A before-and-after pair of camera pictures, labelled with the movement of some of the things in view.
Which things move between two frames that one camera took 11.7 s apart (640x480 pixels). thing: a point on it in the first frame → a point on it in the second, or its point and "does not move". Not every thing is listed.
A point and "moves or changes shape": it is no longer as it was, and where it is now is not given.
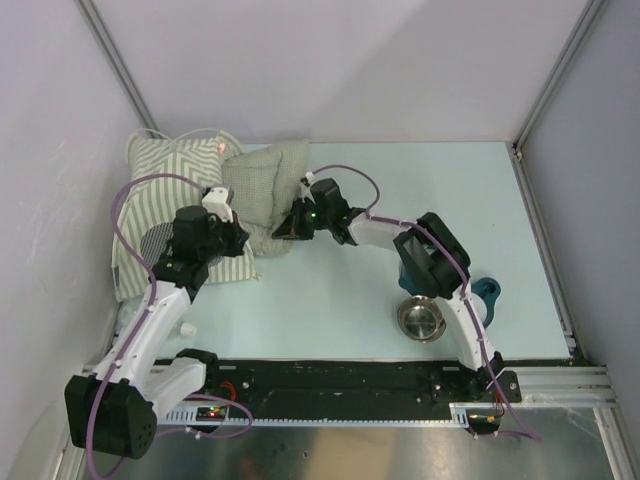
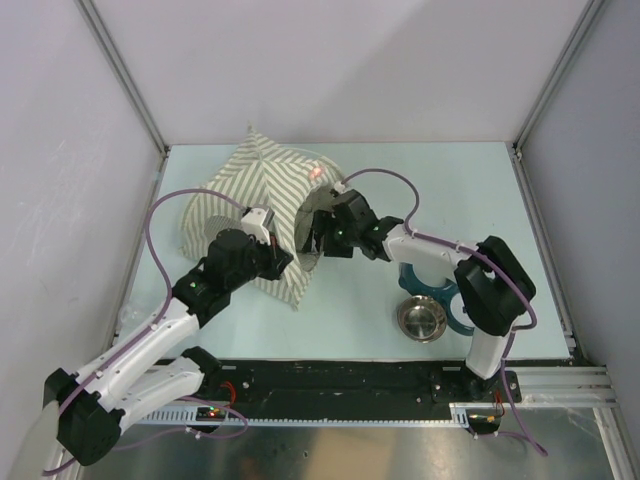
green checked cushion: [267, 182] moves or changes shape
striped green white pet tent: [165, 175] → [257, 172]
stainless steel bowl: [420, 319] does not move
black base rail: [477, 387] does not move
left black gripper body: [224, 239] → [261, 262]
